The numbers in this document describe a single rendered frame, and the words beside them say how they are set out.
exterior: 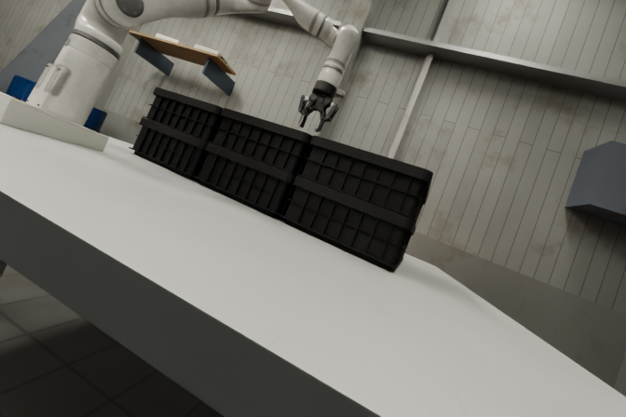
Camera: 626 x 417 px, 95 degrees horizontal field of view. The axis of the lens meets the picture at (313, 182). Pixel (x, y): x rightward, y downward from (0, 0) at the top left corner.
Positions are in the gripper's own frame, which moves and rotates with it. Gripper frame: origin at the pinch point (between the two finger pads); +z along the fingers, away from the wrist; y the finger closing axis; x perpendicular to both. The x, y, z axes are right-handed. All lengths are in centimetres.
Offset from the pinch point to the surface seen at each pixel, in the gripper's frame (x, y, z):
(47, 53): 140, -550, -29
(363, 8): 234, -120, -227
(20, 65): 128, -575, 4
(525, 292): 295, 154, 29
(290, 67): 250, -201, -139
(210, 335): -69, 37, 31
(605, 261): 304, 209, -32
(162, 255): -67, 29, 30
